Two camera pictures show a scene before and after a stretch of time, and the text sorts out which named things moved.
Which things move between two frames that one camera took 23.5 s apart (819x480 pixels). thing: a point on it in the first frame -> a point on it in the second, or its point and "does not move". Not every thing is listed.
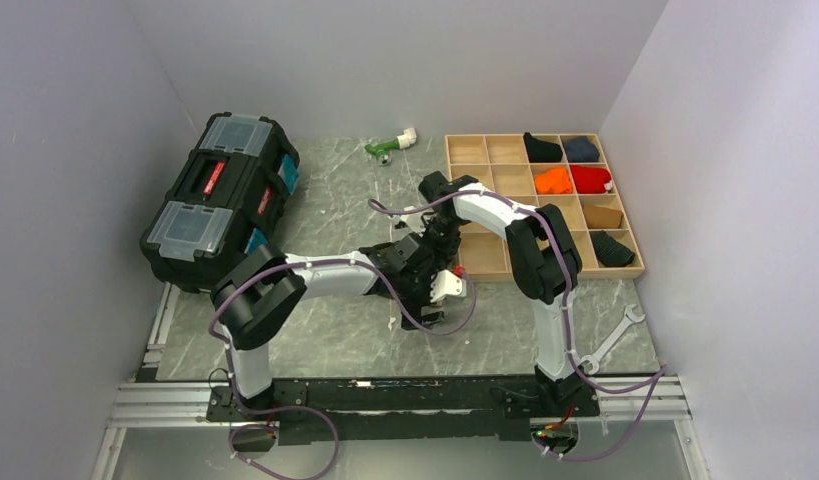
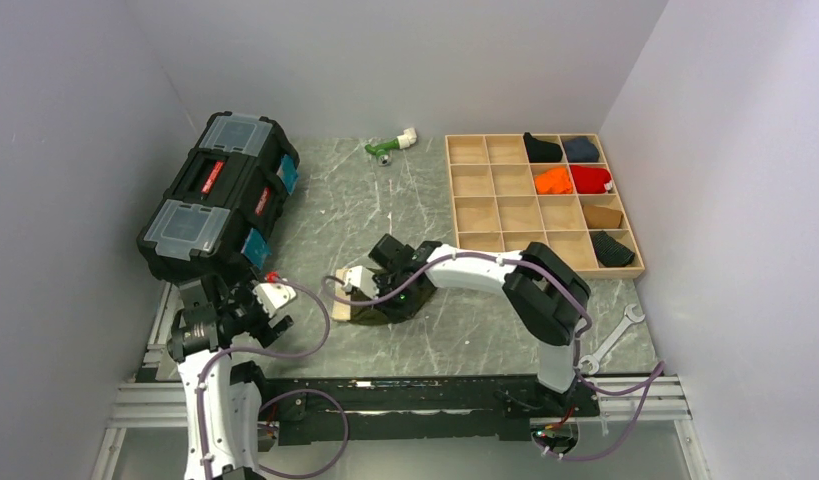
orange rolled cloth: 553,181 does not move
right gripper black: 446,254 -> 381,282
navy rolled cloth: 581,149 does not move
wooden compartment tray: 565,173 does not move
